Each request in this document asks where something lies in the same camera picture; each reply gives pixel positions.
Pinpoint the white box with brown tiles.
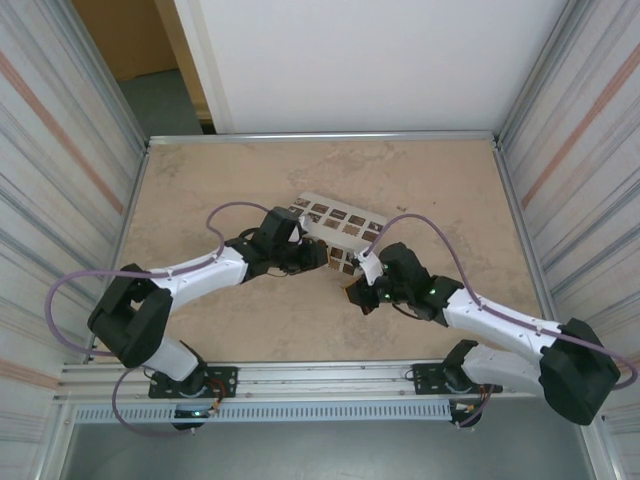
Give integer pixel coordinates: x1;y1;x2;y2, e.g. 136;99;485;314
288;190;389;276

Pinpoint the white partition panel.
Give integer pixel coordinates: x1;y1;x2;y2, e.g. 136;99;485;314
172;0;572;135

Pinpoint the brown cardboard box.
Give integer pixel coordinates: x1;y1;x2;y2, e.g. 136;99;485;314
73;0;179;82

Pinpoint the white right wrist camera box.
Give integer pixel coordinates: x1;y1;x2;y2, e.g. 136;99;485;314
351;249;385;287

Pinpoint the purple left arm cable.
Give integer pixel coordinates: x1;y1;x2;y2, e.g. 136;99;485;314
45;200;281;441

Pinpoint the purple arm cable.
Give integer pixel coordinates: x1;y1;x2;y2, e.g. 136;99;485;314
45;200;281;441
363;213;640;430

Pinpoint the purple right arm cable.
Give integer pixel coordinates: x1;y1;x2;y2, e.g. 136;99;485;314
363;213;640;430

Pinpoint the aluminium mounting rail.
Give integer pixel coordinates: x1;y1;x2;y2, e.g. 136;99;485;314
53;357;599;406

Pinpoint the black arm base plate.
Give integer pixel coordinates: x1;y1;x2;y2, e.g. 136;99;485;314
148;365;239;400
411;361;503;398

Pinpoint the aluminium rear frame bar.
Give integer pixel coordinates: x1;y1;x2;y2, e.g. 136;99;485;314
146;130;502;148

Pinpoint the grey slotted cable duct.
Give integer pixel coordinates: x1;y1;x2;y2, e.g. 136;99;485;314
73;401;454;425

